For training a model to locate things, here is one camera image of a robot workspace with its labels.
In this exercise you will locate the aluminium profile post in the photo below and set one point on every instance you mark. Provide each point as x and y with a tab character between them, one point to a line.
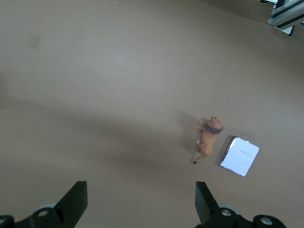
285	14

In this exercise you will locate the white notepad card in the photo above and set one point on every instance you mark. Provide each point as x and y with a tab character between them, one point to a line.
240	158

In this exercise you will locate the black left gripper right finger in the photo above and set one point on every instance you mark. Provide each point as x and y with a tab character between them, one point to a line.
206	206

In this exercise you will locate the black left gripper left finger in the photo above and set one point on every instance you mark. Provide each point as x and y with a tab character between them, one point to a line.
71	204

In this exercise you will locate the brown table cover sheet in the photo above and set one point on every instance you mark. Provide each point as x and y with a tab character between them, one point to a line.
118	71

